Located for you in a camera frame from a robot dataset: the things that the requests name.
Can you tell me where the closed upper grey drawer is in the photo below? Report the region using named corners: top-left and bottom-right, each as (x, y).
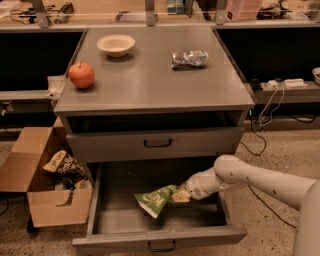
top-left (67, 127), bottom-right (244, 163)

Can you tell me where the open lower grey drawer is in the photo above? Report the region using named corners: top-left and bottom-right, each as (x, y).
top-left (72, 157), bottom-right (247, 256)

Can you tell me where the open cardboard box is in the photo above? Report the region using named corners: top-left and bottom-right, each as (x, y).
top-left (0, 120), bottom-right (93, 228)

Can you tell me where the white bowl on shelf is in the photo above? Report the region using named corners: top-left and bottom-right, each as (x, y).
top-left (312, 67), bottom-right (320, 85)

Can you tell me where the white paper bowl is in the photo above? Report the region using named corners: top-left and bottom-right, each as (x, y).
top-left (97, 34), bottom-right (135, 58)

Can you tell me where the green jalapeno chip bag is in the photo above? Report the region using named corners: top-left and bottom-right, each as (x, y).
top-left (134, 185), bottom-right (178, 219)

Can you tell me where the red apple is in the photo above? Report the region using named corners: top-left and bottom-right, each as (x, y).
top-left (68, 62), bottom-right (95, 89)

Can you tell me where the grey drawer cabinet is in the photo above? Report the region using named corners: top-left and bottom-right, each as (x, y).
top-left (53, 25), bottom-right (256, 168)

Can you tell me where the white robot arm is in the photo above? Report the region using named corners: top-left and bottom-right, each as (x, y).
top-left (171, 155), bottom-right (320, 256)

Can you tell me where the brown snack bag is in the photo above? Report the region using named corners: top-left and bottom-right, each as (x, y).
top-left (43, 150), bottom-right (87, 180)

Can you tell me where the black floor cable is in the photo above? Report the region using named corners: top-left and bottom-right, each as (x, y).
top-left (229, 119), bottom-right (298, 230)

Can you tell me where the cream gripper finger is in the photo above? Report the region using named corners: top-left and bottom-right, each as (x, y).
top-left (171, 190), bottom-right (187, 203)

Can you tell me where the pink storage box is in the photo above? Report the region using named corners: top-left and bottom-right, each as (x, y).
top-left (226, 0), bottom-right (262, 21)

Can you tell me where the white power strip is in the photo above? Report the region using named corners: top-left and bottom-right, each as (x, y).
top-left (267, 78), bottom-right (307, 89)

